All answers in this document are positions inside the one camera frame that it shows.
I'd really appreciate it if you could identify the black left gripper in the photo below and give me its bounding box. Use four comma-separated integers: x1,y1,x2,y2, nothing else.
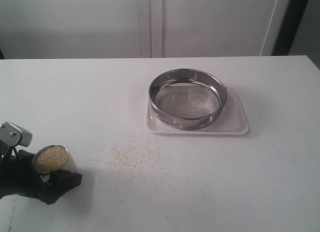
0,147,83,205

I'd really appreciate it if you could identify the stainless steel cup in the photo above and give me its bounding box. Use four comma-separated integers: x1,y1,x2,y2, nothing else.
32,145,77,176

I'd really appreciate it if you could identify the round steel mesh sieve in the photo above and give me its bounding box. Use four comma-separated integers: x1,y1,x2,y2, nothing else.
148,68,228,130

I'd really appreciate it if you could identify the white cabinet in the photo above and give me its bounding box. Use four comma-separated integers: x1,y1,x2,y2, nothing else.
0,0,289,59

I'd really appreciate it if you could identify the white plastic tray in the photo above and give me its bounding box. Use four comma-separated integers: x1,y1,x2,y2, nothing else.
146,87,250,136

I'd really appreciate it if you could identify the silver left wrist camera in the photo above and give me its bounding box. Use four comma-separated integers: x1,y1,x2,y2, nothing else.
0,122,33,156

